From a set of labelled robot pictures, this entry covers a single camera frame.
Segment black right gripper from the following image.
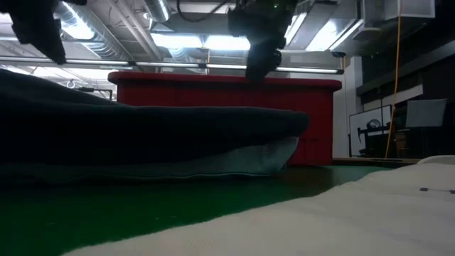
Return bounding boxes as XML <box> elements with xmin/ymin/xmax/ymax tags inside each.
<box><xmin>229</xmin><ymin>0</ymin><xmax>299</xmax><ymax>82</ymax></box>

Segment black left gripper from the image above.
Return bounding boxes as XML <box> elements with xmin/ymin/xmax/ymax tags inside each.
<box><xmin>0</xmin><ymin>0</ymin><xmax>86</xmax><ymax>65</ymax></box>

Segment light blue denim jeans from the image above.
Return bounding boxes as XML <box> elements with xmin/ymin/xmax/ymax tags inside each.
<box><xmin>0</xmin><ymin>137</ymin><xmax>300</xmax><ymax>185</ymax></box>

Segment dark green garment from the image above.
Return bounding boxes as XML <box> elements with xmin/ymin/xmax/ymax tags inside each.
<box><xmin>0</xmin><ymin>69</ymin><xmax>310</xmax><ymax>166</ymax></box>

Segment navy Puma t-shirt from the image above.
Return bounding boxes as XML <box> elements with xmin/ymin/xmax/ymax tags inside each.
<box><xmin>0</xmin><ymin>142</ymin><xmax>271</xmax><ymax>169</ymax></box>

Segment white printed t-shirt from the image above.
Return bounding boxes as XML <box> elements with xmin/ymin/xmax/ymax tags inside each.
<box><xmin>63</xmin><ymin>154</ymin><xmax>455</xmax><ymax>256</ymax></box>

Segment red fabric laundry bin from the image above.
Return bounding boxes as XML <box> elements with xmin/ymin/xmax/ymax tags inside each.
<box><xmin>108</xmin><ymin>70</ymin><xmax>342</xmax><ymax>166</ymax></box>

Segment black clothing rack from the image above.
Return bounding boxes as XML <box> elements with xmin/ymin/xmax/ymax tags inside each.
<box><xmin>83</xmin><ymin>87</ymin><xmax>114</xmax><ymax>102</ymax></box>

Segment long LED light bar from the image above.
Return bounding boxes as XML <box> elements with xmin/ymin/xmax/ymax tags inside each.
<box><xmin>0</xmin><ymin>56</ymin><xmax>344</xmax><ymax>75</ymax></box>

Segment whiteboard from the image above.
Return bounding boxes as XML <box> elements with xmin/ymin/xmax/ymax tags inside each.
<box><xmin>349</xmin><ymin>105</ymin><xmax>392</xmax><ymax>157</ymax></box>

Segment black stand with dial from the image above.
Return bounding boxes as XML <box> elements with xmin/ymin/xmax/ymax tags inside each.
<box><xmin>357</xmin><ymin>119</ymin><xmax>392</xmax><ymax>157</ymax></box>

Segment grey flat panel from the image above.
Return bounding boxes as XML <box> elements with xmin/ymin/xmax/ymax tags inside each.
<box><xmin>405</xmin><ymin>98</ymin><xmax>447</xmax><ymax>128</ymax></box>

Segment corrugated silver duct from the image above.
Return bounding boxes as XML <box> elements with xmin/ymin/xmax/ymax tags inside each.
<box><xmin>56</xmin><ymin>0</ymin><xmax>132</xmax><ymax>61</ymax></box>

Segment silver rectangular duct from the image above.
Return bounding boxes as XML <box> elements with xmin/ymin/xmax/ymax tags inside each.
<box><xmin>287</xmin><ymin>0</ymin><xmax>365</xmax><ymax>53</ymax></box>

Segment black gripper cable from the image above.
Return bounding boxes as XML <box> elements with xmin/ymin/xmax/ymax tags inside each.
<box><xmin>176</xmin><ymin>0</ymin><xmax>232</xmax><ymax>23</ymax></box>

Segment silver round duct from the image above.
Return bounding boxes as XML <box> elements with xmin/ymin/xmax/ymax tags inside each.
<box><xmin>144</xmin><ymin>0</ymin><xmax>171</xmax><ymax>23</ymax></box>

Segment yellow hanging cable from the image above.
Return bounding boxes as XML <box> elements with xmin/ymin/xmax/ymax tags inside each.
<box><xmin>385</xmin><ymin>0</ymin><xmax>402</xmax><ymax>159</ymax></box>

